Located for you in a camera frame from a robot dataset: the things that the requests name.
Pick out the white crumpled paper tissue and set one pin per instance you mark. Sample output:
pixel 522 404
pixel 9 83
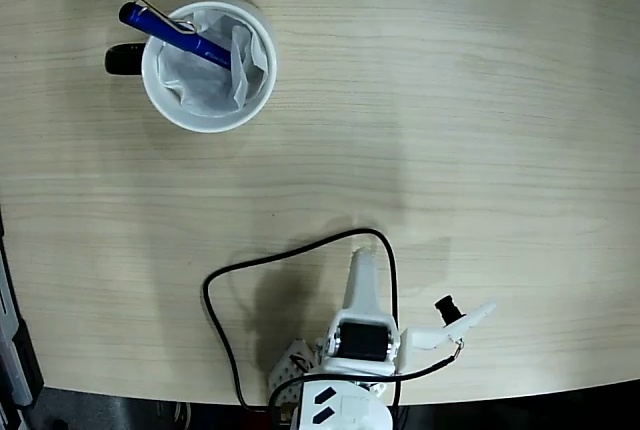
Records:
pixel 200 85

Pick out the blue pen with metal clip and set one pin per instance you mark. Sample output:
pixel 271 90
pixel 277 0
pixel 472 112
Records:
pixel 150 27

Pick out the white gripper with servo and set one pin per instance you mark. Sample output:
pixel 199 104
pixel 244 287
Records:
pixel 361 340

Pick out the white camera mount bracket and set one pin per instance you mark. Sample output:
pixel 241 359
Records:
pixel 430 337

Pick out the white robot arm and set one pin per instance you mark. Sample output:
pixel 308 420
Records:
pixel 350 405

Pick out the grey metal bracket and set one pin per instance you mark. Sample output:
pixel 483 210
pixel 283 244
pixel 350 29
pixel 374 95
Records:
pixel 12 350

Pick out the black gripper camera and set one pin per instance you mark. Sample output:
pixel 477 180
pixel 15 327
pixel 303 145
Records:
pixel 448 308

